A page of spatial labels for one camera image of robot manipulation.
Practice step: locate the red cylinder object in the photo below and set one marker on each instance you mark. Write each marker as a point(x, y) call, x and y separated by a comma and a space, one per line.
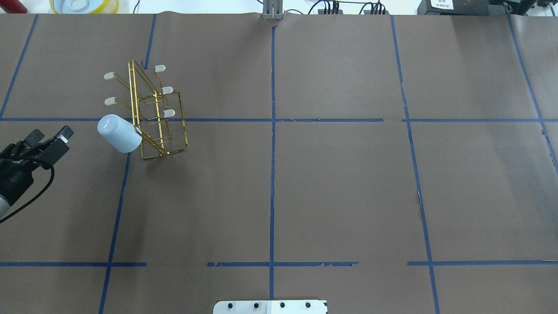
point(13, 7)

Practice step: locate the light blue plastic cup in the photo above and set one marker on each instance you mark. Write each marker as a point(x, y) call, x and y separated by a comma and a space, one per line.
point(119, 133)

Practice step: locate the gold wire cup holder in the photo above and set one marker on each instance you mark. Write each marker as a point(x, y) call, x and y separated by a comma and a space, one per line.
point(156, 110)

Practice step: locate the black electronics box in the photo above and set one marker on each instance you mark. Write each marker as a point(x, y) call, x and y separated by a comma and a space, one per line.
point(474, 7)

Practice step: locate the black power strip plugs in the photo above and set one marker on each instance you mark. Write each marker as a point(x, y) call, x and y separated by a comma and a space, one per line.
point(354, 7)

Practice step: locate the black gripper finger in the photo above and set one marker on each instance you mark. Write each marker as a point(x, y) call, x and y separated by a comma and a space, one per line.
point(50, 151)
point(28, 147)

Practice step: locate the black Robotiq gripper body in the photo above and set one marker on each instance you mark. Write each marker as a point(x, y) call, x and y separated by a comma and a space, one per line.
point(17, 179)

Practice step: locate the grey metal camera post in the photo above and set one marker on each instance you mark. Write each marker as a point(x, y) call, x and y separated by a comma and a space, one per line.
point(272, 9)

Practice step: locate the yellow tape roll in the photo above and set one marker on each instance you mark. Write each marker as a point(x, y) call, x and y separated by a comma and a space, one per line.
point(84, 6)

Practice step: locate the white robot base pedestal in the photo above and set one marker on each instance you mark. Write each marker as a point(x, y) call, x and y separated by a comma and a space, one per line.
point(271, 307)

